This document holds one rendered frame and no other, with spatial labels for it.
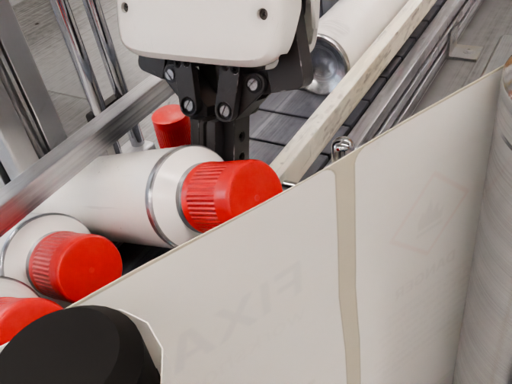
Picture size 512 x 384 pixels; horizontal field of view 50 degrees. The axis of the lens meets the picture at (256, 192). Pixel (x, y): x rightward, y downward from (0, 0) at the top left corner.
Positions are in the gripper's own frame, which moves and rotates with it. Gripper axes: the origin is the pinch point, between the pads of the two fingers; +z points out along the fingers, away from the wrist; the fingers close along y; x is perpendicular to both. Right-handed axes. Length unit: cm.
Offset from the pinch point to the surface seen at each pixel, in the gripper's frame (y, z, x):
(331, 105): 2.9, -1.4, 9.0
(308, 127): 2.6, -0.4, 6.3
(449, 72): 5.5, -1.2, 32.4
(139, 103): -4.6, -2.3, -1.4
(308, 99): -1.8, -0.3, 15.5
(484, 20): 6.0, -5.7, 44.5
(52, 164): -4.8, -0.3, -7.7
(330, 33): -0.2, -5.5, 15.3
